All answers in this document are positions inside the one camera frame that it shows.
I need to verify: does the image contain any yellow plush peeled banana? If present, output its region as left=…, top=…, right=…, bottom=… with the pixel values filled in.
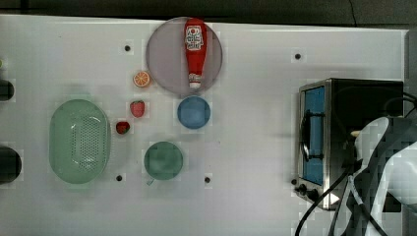
left=350, top=131, right=360, bottom=138

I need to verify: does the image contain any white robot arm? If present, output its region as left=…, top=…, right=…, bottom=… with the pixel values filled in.
left=328, top=117, right=416, bottom=236

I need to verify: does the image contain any silver toaster oven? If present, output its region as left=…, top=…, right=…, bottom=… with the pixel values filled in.
left=296, top=78, right=403, bottom=210

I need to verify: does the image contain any blue bowl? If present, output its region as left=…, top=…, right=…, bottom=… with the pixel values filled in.
left=177, top=96, right=211, bottom=130

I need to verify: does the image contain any green cup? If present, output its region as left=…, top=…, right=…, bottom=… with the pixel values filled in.
left=144, top=142, right=184, bottom=186

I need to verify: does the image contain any light red strawberry toy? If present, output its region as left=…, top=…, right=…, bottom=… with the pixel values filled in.
left=130, top=100, right=146, bottom=118

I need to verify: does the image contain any grey round plate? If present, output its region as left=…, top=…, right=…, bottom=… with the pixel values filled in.
left=146, top=17, right=223, bottom=96

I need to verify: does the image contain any orange slice toy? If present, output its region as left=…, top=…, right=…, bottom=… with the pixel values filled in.
left=133, top=71, right=151, bottom=88

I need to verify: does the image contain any dark red strawberry toy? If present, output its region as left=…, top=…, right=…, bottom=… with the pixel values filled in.
left=116, top=121, right=130, bottom=135

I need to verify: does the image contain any red plush ketchup bottle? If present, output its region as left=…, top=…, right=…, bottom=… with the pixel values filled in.
left=184, top=18, right=208, bottom=89

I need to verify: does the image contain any green perforated colander basket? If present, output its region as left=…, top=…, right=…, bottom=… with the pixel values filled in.
left=49, top=99, right=111, bottom=184

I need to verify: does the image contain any black cable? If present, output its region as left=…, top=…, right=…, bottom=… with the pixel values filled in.
left=294, top=163, right=353, bottom=236

